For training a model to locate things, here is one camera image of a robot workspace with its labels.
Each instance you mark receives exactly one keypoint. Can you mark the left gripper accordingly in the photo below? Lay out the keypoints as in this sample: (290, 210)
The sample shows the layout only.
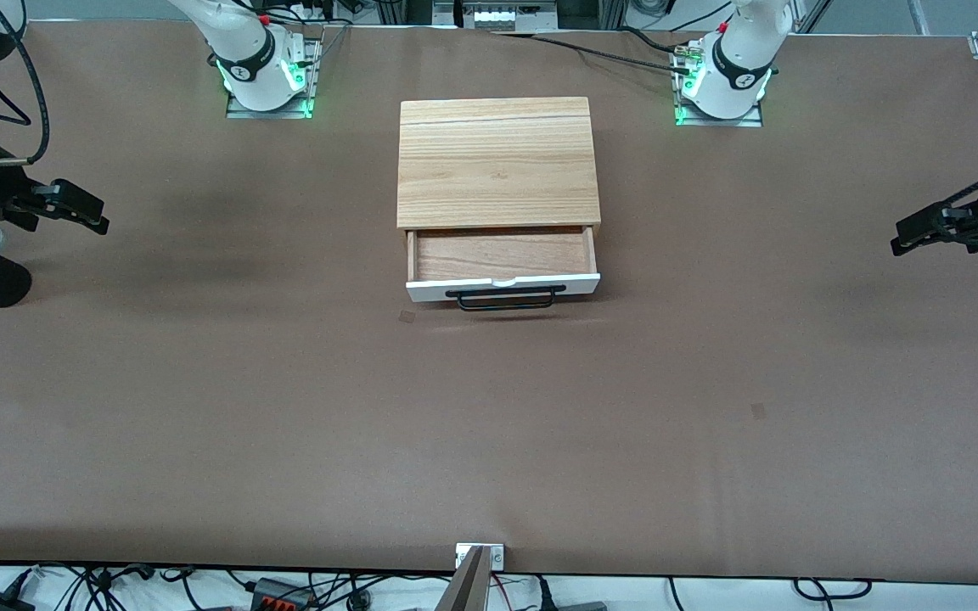
(975, 211)

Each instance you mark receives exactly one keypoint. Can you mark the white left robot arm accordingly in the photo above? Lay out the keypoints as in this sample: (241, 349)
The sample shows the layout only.
(735, 68)

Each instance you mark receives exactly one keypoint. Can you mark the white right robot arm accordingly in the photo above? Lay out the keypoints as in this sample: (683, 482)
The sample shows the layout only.
(243, 51)

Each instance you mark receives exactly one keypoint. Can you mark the black power adapter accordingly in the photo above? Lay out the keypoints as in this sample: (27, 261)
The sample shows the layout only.
(1, 602)

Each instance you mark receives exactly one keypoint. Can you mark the black orange connector box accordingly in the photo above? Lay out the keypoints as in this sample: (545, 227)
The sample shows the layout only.
(285, 594)

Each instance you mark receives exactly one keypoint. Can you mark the brown table cover sheet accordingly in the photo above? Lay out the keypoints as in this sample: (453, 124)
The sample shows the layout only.
(489, 424)

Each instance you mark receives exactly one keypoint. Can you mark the white power strip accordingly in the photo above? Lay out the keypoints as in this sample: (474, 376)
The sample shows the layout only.
(510, 15)

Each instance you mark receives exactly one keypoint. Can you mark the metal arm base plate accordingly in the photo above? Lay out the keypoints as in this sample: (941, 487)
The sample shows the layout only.
(312, 85)
(752, 121)

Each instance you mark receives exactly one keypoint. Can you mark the grey camera pole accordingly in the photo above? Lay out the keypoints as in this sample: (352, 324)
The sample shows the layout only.
(465, 590)

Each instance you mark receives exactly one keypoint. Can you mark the metal camera mount plate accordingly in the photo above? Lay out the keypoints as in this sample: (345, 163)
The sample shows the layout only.
(496, 556)

